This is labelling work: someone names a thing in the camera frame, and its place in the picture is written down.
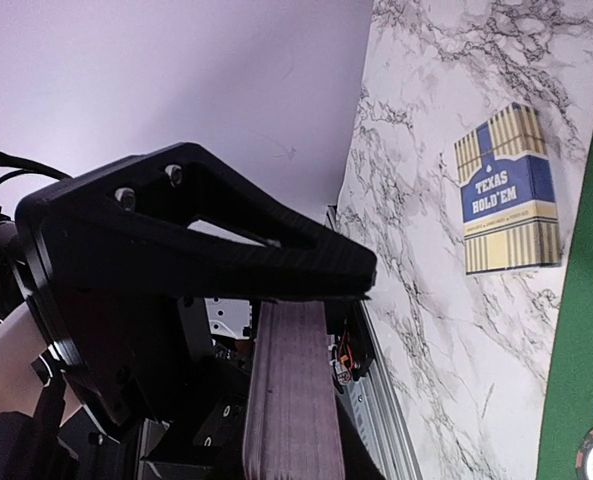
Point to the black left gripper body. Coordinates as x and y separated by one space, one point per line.
123 347

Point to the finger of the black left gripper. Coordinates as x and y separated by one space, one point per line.
180 221

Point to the red playing card deck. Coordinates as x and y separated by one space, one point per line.
291 427

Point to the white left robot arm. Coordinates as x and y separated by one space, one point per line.
205 438

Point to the blue texas holdem card box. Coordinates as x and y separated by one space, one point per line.
509 211

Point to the round green poker mat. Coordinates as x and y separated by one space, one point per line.
568 411

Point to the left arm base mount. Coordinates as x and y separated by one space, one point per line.
351 349

